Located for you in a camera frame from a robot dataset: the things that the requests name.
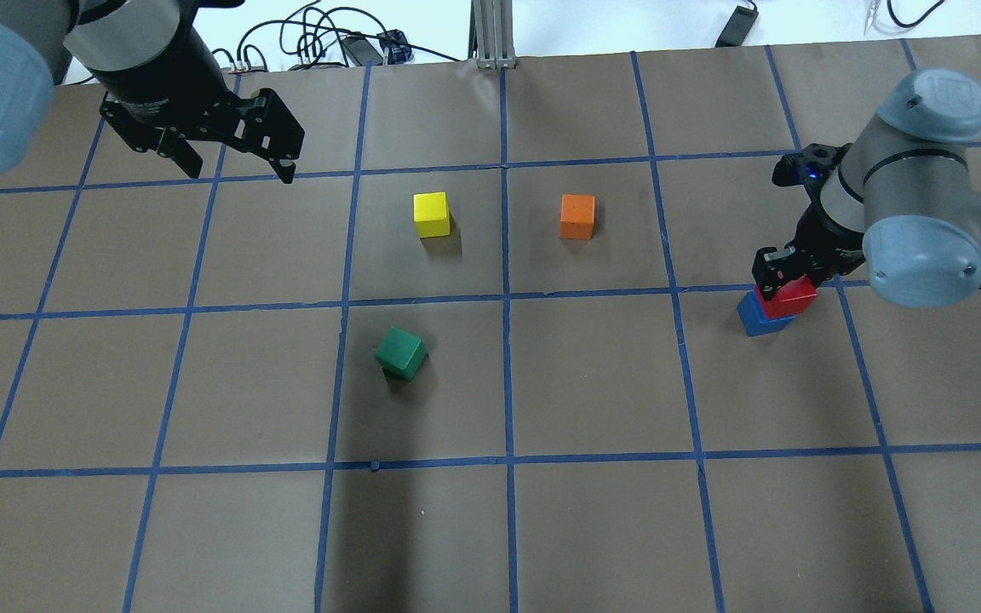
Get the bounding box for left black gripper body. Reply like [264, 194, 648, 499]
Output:
[99, 34, 275, 158]

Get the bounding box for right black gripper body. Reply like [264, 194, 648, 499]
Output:
[752, 143, 866, 299]

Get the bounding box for red wooden block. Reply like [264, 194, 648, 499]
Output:
[754, 275, 818, 319]

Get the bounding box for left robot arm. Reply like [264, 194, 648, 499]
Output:
[0, 1, 305, 185]

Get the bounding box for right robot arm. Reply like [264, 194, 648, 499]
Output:
[752, 67, 981, 318]

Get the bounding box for blue wooden block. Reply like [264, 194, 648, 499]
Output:
[736, 289, 797, 337]

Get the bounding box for yellow wooden block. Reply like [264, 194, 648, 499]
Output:
[412, 192, 452, 239]

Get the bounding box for orange wooden block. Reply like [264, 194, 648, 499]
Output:
[558, 193, 596, 240]

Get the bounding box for green wooden block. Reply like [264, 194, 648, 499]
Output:
[374, 326, 428, 381]

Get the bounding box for black power adapter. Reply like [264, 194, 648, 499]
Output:
[714, 4, 759, 48]

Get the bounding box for black cable bundle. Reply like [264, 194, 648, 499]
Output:
[205, 0, 462, 77]

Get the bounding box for aluminium frame post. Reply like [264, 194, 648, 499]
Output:
[468, 1, 517, 70]

